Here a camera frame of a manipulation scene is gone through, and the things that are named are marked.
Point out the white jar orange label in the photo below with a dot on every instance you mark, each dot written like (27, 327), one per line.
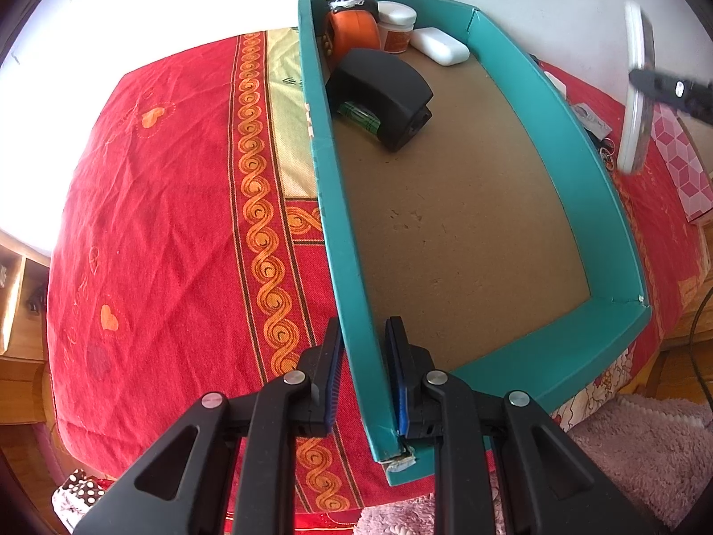
(396, 33)

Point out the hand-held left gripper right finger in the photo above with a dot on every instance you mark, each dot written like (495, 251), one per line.
(396, 379)

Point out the red printed blanket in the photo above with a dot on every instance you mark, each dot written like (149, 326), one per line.
(167, 206)

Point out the grey cartoon card holder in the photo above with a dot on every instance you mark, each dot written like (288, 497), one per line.
(590, 120)

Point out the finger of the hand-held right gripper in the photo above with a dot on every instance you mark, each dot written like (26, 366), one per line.
(685, 97)

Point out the pink fluffy rug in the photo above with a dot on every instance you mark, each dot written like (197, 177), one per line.
(613, 457)

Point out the teal cardboard box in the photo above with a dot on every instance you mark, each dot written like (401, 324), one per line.
(473, 234)

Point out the white earbud case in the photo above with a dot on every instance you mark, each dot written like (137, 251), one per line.
(440, 47)

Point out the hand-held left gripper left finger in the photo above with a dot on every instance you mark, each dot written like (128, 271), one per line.
(332, 390)

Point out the pink checkered box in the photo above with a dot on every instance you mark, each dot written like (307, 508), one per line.
(682, 167)

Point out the small clear container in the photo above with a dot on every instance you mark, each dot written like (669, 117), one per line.
(3, 276)

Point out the wooden cabinet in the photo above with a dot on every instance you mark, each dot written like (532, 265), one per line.
(22, 390)

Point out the white remote control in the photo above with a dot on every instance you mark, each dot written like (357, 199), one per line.
(635, 134)

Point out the small dark object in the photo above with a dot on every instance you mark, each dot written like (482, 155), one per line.
(34, 298)

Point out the polka-dot cloth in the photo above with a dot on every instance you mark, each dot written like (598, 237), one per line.
(78, 499)

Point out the orange plastic case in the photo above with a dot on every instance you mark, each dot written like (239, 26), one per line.
(356, 33)

